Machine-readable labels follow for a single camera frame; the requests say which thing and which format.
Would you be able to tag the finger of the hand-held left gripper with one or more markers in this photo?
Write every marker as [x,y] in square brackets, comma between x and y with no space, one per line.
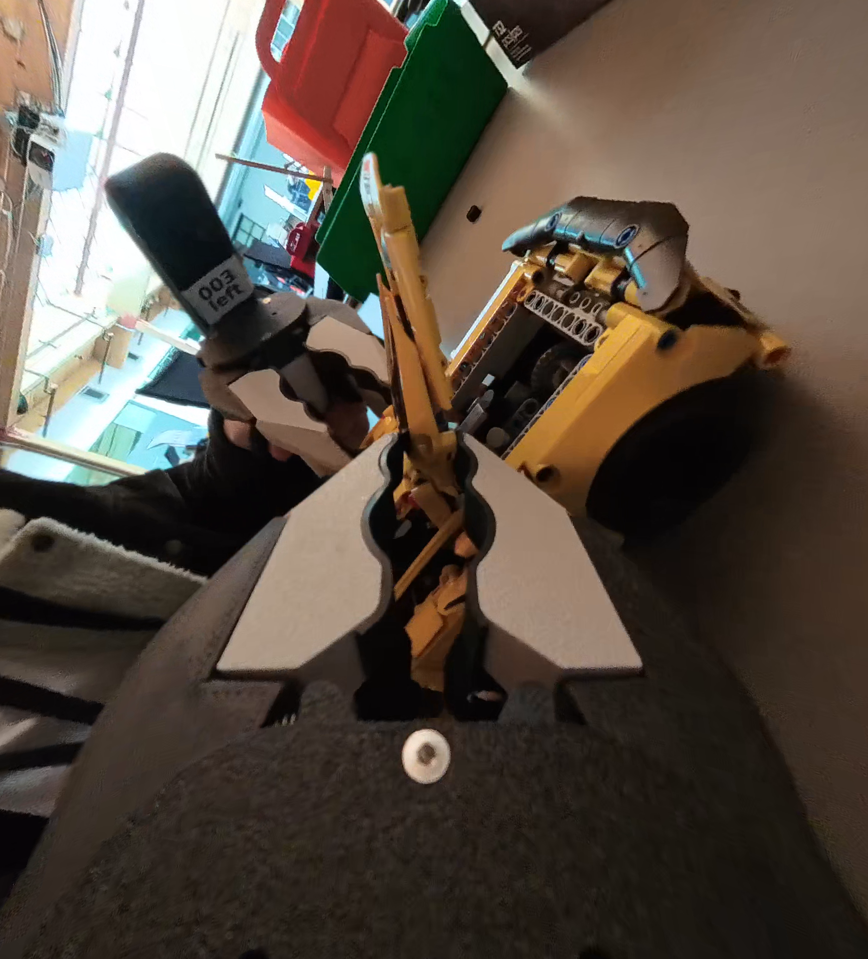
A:
[351,348]
[284,419]

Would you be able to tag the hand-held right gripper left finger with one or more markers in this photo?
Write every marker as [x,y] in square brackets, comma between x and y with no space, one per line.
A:
[306,592]

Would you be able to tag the dark car set box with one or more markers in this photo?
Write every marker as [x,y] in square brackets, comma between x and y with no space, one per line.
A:
[531,19]

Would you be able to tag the green plastic bin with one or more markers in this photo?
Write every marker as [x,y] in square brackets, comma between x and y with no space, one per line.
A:
[434,135]

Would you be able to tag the person's left hand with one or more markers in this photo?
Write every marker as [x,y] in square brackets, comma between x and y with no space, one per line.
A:
[239,434]

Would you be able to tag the red plastic tote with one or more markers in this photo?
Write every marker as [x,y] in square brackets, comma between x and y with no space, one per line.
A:
[329,90]

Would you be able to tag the grey desk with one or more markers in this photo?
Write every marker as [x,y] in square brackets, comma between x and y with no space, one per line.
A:
[778,187]

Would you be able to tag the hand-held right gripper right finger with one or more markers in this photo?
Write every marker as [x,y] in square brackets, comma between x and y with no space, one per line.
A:
[554,592]

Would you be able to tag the yellow toy brick car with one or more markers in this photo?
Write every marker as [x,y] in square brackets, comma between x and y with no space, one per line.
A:
[666,374]

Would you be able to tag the person's left forearm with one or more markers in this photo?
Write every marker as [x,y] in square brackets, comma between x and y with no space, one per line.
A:
[142,502]

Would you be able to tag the person's black fleece-lined jacket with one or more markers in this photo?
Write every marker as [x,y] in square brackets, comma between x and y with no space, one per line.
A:
[67,569]

